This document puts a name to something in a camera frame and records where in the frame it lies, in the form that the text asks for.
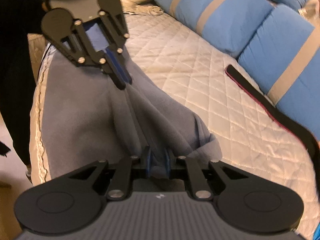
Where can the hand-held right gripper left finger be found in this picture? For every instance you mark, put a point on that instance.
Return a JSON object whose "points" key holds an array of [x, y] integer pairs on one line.
{"points": [[148, 161]]}

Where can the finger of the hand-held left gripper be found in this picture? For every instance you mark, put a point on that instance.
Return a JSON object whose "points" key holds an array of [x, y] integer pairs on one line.
{"points": [[117, 30], [86, 52]]}

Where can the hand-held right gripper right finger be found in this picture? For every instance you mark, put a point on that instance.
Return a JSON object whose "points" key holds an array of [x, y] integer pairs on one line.
{"points": [[167, 162]]}

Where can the grey-blue sweatpants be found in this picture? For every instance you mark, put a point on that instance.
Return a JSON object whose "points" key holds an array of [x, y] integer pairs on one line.
{"points": [[87, 120]]}

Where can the cream quilted bedspread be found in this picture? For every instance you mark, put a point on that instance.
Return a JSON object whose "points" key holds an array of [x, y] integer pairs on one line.
{"points": [[200, 80]]}

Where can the blue pillow with beige stripes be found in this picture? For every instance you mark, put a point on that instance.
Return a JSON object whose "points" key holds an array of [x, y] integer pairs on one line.
{"points": [[282, 55], [220, 17]]}

